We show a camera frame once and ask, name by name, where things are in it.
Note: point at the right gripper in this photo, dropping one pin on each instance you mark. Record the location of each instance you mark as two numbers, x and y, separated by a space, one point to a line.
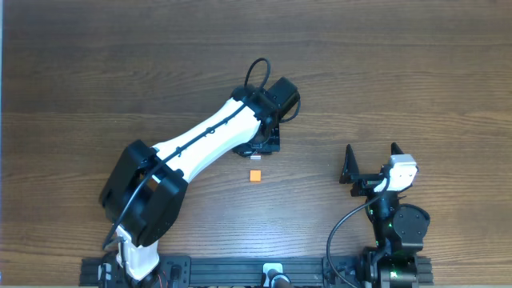
366 184

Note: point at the orange cube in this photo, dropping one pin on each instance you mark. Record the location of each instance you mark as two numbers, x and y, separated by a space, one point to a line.
255 176

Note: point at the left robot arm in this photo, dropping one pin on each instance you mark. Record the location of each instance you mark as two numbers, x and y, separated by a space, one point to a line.
208 140

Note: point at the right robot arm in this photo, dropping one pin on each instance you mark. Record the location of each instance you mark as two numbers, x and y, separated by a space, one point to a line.
408 226

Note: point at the white cube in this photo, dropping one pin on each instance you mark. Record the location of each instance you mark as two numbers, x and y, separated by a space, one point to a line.
255 157

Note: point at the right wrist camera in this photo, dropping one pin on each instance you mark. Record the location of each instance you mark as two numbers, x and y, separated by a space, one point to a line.
400 172

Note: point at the mounting rail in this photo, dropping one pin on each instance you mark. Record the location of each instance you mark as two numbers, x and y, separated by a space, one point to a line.
232 272

